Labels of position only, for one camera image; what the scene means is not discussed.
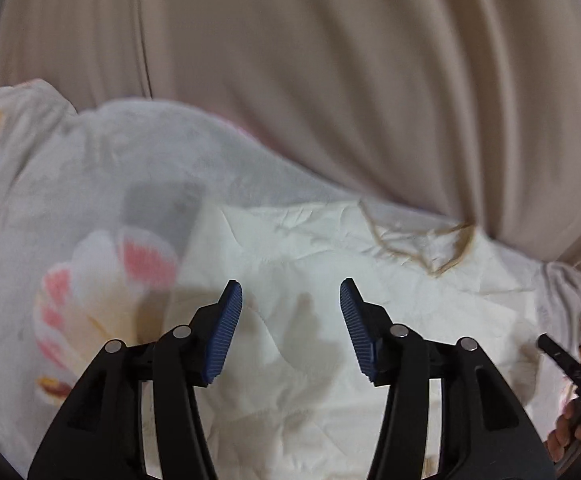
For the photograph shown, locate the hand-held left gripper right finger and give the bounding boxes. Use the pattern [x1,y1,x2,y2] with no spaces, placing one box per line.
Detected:
[339,277,556,480]

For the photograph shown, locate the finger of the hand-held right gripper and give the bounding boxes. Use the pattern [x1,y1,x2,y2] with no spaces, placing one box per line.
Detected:
[537,334,581,413]

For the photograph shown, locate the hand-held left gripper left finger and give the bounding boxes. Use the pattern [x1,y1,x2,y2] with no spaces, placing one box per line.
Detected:
[28,280,244,480]

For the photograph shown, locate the white quilted comforter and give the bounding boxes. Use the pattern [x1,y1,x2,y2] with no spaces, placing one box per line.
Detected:
[170,199,574,480]

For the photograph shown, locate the person's right hand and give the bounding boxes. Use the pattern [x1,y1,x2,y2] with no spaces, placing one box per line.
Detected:
[545,394,581,465]

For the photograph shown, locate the floral fleece blanket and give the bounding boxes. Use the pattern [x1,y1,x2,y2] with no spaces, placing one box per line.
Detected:
[0,79,581,480]

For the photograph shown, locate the beige curtain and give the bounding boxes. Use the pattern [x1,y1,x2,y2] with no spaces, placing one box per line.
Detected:
[0,0,581,273]

